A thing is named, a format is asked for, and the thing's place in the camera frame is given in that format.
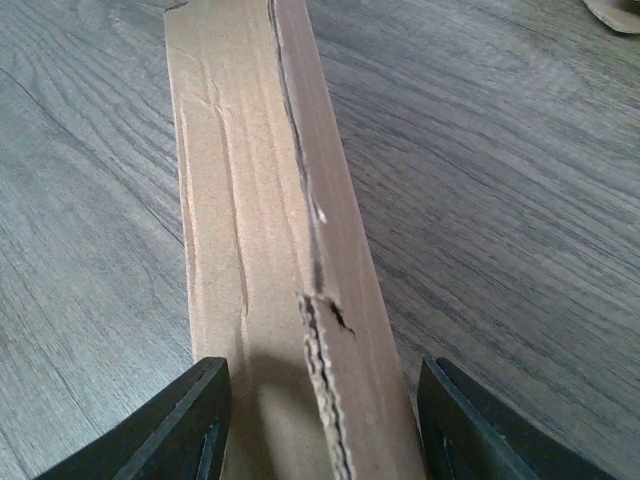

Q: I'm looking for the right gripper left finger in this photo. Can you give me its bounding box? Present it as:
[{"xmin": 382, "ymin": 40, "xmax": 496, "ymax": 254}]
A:
[{"xmin": 39, "ymin": 357, "xmax": 232, "ymax": 479}]

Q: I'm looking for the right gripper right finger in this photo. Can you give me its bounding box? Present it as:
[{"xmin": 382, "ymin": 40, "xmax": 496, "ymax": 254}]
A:
[{"xmin": 417, "ymin": 356, "xmax": 613, "ymax": 480}]

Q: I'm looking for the cardboard box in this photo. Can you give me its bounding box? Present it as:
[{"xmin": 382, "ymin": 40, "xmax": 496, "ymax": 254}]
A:
[{"xmin": 164, "ymin": 1, "xmax": 426, "ymax": 479}]

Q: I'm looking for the stack of flat cardboard blanks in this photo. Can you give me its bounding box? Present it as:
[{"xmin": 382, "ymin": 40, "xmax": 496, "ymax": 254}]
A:
[{"xmin": 583, "ymin": 0, "xmax": 640, "ymax": 35}]

